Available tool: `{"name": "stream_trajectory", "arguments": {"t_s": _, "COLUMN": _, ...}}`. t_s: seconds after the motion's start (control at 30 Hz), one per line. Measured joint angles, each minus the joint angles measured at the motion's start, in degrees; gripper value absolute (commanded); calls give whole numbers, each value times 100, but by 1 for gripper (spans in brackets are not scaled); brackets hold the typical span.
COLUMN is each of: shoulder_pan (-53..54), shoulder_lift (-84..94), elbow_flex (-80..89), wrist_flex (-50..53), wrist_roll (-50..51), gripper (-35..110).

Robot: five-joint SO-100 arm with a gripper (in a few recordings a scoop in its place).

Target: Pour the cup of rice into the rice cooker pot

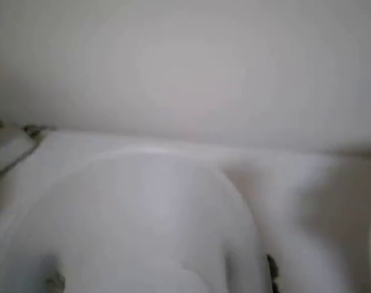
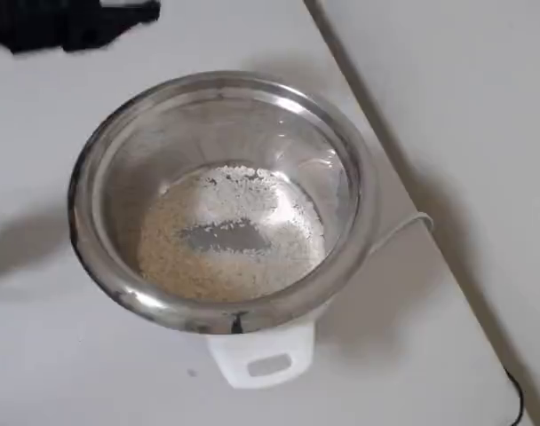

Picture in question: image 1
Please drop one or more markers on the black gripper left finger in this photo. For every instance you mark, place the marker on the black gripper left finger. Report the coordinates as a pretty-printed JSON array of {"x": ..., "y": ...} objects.
[{"x": 55, "y": 274}]

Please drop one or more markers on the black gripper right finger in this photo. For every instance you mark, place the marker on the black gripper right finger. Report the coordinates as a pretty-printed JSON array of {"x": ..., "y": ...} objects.
[{"x": 273, "y": 274}]

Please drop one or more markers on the white power adapter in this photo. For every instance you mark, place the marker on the white power adapter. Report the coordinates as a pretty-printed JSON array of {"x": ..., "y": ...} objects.
[{"x": 8, "y": 149}]

